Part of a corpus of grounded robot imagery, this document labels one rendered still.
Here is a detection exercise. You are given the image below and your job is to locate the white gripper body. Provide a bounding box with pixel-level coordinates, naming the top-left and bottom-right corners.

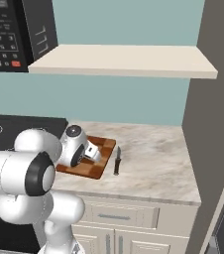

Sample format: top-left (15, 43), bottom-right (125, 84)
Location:
top-left (83, 140), bottom-right (103, 164)

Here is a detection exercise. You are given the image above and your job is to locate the brown checkered cutting board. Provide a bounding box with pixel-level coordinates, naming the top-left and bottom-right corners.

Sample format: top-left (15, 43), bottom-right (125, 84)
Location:
top-left (56, 135), bottom-right (117, 181)

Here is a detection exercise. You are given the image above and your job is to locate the cream cupboard door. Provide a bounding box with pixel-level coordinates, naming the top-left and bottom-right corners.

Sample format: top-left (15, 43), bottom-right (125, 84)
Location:
top-left (71, 224), bottom-right (116, 254)
top-left (114, 228), bottom-right (190, 254)

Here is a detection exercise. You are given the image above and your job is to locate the grey fridge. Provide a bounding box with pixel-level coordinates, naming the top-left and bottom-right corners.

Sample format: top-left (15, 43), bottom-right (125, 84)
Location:
top-left (181, 0), bottom-right (224, 254)

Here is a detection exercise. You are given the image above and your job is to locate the grey cupboard door handle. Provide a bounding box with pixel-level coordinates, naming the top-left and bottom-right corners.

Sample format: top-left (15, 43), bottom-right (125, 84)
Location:
top-left (105, 233), bottom-right (112, 254)
top-left (118, 234), bottom-right (125, 254)

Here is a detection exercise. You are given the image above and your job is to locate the grey drawer handle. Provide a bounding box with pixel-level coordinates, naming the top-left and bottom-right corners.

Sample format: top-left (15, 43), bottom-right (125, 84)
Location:
top-left (97, 213), bottom-right (132, 221)

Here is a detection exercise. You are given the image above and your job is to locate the cream wall shelf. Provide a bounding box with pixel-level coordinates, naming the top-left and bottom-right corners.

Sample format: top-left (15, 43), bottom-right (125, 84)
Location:
top-left (28, 44), bottom-right (219, 80)

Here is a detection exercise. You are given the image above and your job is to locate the cream drawer front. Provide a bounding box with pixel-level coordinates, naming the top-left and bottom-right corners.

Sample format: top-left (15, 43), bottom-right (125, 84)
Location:
top-left (80, 199), bottom-right (162, 230)

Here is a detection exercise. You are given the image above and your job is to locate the black kitchen knife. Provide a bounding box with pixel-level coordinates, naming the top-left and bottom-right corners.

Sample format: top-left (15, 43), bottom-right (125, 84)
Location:
top-left (113, 145), bottom-right (123, 177)

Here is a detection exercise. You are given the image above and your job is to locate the black microwave oven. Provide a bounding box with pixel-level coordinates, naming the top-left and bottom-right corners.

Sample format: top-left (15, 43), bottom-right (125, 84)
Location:
top-left (0, 0), bottom-right (59, 73)

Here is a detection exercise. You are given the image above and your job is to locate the black hob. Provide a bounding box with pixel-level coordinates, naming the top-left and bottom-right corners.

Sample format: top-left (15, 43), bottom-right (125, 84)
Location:
top-left (0, 113), bottom-right (69, 157)

